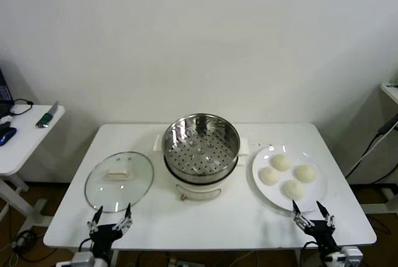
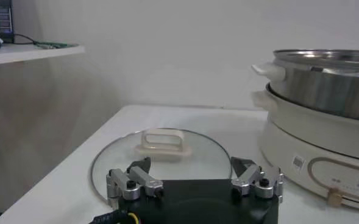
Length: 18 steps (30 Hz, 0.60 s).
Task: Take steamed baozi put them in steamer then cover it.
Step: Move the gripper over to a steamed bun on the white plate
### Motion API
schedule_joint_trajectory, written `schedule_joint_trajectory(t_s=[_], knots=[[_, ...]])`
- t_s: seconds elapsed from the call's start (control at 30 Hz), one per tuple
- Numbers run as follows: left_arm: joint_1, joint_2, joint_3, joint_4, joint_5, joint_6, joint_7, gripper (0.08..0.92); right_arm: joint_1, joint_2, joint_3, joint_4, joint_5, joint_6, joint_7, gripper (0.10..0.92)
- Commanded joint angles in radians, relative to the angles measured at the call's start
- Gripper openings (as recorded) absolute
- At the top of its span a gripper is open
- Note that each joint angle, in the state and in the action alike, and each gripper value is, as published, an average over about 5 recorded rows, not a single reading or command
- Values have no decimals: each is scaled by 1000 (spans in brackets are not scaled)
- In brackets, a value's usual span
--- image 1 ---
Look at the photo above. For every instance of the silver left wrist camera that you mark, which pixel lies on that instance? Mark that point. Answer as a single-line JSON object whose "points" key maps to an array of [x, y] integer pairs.
{"points": [[82, 259]]}

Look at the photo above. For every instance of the white side table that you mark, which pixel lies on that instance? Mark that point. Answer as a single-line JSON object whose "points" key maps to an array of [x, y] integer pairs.
{"points": [[25, 142]]}

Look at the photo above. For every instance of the round glass pot lid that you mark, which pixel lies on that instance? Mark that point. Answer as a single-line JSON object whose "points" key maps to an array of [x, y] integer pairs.
{"points": [[136, 186]]}

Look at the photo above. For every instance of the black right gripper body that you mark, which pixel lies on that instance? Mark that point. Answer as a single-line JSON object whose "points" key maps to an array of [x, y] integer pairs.
{"points": [[321, 236]]}

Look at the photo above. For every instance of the stainless steel steamer basket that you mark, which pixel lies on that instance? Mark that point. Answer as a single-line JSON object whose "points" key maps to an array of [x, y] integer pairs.
{"points": [[199, 179]]}

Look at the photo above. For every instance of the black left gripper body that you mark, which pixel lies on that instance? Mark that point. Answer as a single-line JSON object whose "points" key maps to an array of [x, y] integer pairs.
{"points": [[104, 236]]}

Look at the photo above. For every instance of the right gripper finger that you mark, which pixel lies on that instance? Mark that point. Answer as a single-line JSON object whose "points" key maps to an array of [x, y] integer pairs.
{"points": [[326, 215], [298, 215]]}

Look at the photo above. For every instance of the grey floor power strip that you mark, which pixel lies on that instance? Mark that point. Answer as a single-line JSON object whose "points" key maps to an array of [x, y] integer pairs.
{"points": [[182, 262]]}

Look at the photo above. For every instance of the blue computer mouse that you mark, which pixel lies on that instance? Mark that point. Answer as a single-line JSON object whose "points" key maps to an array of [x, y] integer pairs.
{"points": [[6, 134]]}

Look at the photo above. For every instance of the dark laptop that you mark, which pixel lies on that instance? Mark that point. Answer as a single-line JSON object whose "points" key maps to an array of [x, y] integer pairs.
{"points": [[3, 92]]}

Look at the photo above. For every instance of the white work table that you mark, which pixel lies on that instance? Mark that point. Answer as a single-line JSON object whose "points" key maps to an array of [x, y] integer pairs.
{"points": [[217, 226]]}

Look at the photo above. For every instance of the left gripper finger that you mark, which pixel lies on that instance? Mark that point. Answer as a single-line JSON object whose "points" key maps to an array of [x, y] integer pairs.
{"points": [[127, 217], [97, 217]]}

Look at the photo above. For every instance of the white steamed baozi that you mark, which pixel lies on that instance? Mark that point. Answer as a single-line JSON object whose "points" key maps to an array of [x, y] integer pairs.
{"points": [[305, 173], [269, 175], [281, 162], [293, 189]]}

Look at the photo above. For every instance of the white electric cooking pot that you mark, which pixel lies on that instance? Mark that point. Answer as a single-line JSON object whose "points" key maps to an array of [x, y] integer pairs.
{"points": [[199, 192]]}

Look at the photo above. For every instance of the large white plate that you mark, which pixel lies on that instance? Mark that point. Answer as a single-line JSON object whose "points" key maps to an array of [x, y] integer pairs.
{"points": [[273, 195]]}

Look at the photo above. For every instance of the white table with print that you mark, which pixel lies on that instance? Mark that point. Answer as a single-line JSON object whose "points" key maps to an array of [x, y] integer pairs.
{"points": [[390, 91]]}

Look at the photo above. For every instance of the white table foot bar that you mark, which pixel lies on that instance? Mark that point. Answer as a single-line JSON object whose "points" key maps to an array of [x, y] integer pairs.
{"points": [[388, 193]]}

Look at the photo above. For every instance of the black power adapter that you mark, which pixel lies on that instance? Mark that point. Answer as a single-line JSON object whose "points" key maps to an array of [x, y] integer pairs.
{"points": [[387, 125]]}

